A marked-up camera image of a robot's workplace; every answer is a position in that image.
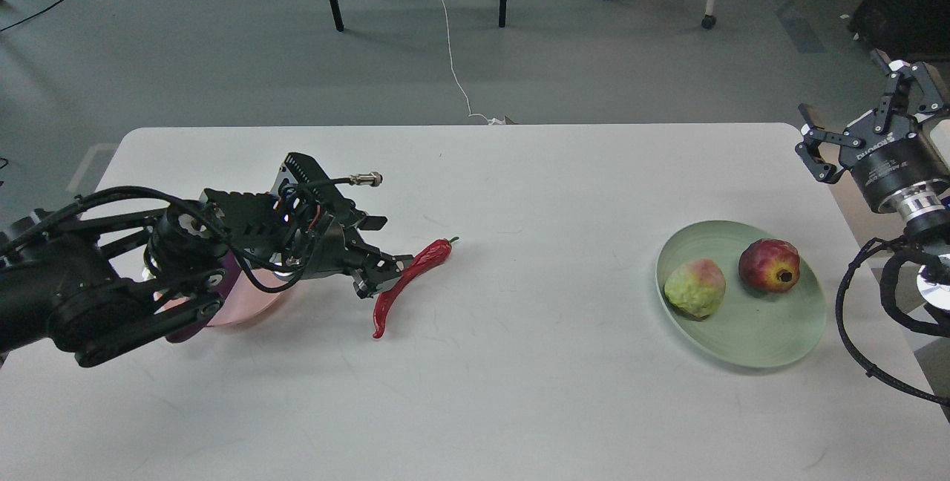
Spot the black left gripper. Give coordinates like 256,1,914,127
201,152,414,299

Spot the pink plate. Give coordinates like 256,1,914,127
199,255,291,327

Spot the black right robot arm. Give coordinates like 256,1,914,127
795,49,949,408

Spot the red pomegranate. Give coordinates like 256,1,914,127
738,238,801,294

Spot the green plate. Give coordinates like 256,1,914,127
655,220,829,370

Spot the red chili pepper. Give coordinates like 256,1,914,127
371,235,460,339

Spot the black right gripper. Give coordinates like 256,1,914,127
795,50,949,214

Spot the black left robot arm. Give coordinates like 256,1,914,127
1,152,414,368

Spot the white cable on floor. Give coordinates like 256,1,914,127
425,0,517,126

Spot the green pink custard apple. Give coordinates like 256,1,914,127
661,258,727,320

